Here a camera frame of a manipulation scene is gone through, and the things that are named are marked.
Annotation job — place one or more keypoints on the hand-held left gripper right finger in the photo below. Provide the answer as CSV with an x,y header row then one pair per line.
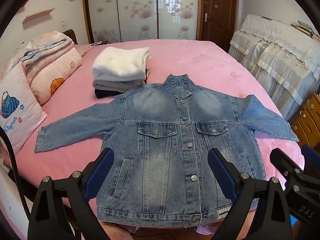
x,y
220,172

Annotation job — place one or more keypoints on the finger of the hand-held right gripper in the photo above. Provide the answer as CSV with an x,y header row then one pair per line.
x,y
282,162
311,156

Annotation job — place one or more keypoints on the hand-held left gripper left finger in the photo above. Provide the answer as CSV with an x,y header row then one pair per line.
x,y
100,172

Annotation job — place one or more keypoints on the blue denim jacket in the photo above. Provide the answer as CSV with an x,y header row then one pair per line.
x,y
162,155

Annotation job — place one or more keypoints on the wooden drawer cabinet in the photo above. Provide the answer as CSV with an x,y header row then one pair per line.
x,y
308,125

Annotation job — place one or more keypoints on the purple cloth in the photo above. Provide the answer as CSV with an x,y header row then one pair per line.
x,y
207,229

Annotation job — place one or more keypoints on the person's left leg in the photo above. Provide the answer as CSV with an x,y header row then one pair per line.
x,y
117,232

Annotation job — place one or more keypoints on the black folded garment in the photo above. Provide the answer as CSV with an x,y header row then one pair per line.
x,y
105,93

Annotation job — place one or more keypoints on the grey folded garment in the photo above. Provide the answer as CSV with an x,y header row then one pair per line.
x,y
112,85

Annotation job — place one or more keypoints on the white bedside cabinet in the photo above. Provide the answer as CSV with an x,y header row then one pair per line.
x,y
10,205

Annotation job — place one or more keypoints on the pink pillow with bag print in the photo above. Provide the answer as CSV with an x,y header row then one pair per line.
x,y
22,110

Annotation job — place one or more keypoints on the pink pillow with orange shell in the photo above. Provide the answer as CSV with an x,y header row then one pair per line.
x,y
50,77

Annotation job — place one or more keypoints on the pink blanket bed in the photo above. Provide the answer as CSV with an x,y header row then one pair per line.
x,y
212,62

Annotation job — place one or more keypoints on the white folded garment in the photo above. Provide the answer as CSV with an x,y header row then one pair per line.
x,y
120,62

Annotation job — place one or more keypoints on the stack of books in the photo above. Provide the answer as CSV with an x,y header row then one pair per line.
x,y
303,28

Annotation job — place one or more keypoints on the floral folded quilt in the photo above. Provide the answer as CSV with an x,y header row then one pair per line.
x,y
47,42

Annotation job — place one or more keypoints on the dark wooden headboard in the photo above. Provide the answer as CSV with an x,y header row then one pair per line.
x,y
71,35

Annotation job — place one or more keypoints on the brown wooden door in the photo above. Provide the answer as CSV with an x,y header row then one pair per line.
x,y
220,12

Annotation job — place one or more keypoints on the white wall socket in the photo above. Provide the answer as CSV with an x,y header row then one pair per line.
x,y
63,23

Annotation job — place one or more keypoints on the pink wall shelf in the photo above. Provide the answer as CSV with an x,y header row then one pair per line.
x,y
37,15

